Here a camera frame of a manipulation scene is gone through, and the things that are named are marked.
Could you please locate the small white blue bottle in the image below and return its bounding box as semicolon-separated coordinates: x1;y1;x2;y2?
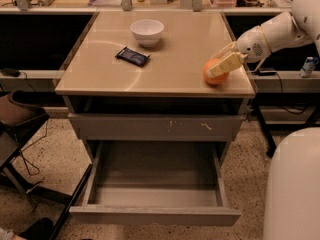
299;56;319;78

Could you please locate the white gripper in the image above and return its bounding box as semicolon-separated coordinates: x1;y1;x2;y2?
211;26;271;75

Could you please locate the open grey middle drawer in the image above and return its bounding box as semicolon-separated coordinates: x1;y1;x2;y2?
70;141;241;226

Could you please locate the orange fruit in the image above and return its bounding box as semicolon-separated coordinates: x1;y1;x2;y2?
202;58;229;86

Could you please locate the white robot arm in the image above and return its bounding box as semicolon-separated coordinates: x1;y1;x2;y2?
203;0;320;240

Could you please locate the grey drawer cabinet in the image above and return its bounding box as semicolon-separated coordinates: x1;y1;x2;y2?
54;10;257;227

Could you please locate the dark office chair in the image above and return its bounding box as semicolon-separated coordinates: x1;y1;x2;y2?
0;91;71;206

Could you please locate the white bowl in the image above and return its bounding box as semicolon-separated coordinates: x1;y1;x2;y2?
130;19;164;47

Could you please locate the closed grey top drawer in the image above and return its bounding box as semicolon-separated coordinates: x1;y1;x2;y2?
69;113;242;142

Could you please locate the black power adapter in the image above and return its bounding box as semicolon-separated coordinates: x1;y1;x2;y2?
0;68;20;77
256;68;277;76

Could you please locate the black metal table leg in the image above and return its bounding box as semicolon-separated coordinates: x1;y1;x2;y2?
253;101;277;158

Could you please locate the white stick with black base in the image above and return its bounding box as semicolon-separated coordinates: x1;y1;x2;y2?
251;59;266;74

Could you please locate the black power adapter right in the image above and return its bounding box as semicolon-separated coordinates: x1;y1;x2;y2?
256;68;277;76

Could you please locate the black power adapter left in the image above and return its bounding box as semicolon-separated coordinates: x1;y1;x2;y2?
0;68;20;77

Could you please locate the dark blue snack packet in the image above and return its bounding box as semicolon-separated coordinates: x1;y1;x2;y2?
115;47;150;67

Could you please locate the black shoe bottom left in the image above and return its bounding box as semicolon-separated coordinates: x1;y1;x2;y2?
19;218;54;240

